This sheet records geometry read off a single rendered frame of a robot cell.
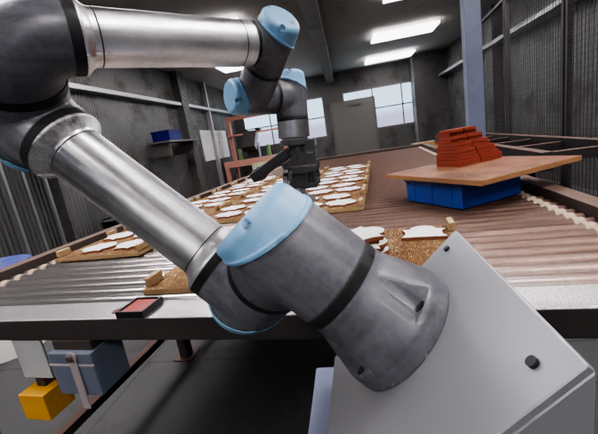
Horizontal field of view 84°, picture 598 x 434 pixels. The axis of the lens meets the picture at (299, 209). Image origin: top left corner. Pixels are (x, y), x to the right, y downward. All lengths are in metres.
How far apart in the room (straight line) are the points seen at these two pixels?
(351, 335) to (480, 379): 0.12
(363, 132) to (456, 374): 10.29
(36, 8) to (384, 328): 0.52
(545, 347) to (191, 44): 0.54
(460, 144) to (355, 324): 1.29
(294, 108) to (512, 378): 0.64
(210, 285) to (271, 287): 0.13
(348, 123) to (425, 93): 2.28
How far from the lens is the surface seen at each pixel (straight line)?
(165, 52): 0.57
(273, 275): 0.35
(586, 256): 0.95
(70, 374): 1.10
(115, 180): 0.52
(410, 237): 0.97
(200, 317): 0.79
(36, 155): 0.57
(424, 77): 10.39
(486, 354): 0.31
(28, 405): 1.28
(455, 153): 1.56
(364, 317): 0.35
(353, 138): 10.53
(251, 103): 0.72
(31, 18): 0.53
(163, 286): 0.96
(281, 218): 0.34
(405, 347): 0.36
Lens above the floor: 1.26
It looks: 12 degrees down
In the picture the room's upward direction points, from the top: 9 degrees counter-clockwise
